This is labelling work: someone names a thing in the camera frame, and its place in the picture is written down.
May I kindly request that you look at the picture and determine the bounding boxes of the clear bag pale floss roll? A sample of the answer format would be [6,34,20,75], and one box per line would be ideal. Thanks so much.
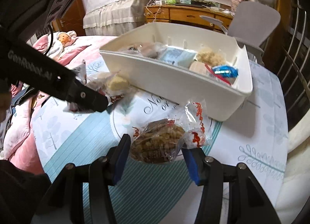
[86,72,131,97]

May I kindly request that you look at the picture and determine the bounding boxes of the clear bag brown nut clusters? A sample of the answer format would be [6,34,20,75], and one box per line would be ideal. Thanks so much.
[130,99,212,164]

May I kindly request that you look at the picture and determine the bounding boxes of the red white cookies packet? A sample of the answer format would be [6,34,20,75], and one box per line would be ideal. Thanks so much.
[204,63,231,86]

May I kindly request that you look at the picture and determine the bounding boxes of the blue white snack packet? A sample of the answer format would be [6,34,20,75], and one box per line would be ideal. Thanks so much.
[212,65,239,78]

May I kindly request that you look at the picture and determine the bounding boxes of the beige wafer cracker packet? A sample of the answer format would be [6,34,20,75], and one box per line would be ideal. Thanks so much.
[189,61,209,76]

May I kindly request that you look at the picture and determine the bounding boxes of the large white blue snack bag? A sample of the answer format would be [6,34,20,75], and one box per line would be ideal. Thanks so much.
[158,47,197,68]

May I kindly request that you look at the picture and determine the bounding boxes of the clear bag yellow puffs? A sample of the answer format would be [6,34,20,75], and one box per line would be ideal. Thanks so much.
[196,47,226,67]

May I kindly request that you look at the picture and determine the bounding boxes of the brown wooden door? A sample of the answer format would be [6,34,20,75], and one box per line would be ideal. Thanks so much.
[52,0,86,36]

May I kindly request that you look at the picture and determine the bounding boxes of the plush doll on bed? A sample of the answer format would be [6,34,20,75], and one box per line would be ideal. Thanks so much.
[33,29,78,61]

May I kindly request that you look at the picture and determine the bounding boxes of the pink bed quilt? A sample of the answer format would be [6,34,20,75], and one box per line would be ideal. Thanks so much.
[1,35,114,174]

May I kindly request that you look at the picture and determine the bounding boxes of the cloth covered piano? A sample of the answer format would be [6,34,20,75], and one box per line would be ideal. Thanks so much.
[83,0,147,36]

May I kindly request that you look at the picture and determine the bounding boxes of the yellow barcode snack bag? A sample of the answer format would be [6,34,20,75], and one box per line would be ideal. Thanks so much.
[118,42,167,59]

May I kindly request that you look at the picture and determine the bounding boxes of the white floral curtain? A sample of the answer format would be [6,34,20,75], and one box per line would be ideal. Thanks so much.
[275,112,309,223]

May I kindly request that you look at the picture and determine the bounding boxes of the white plastic storage bin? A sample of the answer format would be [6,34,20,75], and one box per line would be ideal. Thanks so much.
[99,22,253,122]

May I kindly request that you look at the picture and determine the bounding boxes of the window metal security bars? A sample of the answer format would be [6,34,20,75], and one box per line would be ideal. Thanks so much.
[271,0,309,129]

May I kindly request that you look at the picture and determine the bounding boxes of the wooden desk with drawers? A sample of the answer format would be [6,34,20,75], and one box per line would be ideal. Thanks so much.
[144,5,233,33]

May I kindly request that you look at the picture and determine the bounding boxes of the grey office chair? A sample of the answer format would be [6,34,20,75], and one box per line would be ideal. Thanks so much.
[200,0,281,66]

